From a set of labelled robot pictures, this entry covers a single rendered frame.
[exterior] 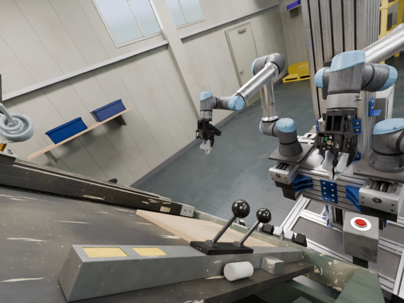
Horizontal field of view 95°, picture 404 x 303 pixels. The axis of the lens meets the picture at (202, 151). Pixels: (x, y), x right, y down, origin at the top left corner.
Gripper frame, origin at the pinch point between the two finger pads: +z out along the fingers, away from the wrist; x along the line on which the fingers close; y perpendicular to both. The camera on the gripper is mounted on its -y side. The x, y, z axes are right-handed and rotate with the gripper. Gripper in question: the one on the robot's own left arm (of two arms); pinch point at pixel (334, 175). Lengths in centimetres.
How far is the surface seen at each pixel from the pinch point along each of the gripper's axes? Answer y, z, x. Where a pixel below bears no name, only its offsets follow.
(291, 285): 15.8, 33.0, -2.5
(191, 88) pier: -181, -90, -360
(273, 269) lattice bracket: 25.4, 22.8, -3.3
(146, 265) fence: 60, 3, -2
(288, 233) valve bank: -34, 49, -29
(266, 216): 29.8, 6.1, -3.8
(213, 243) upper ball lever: 44.1, 9.0, -6.5
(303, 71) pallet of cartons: -561, -175, -292
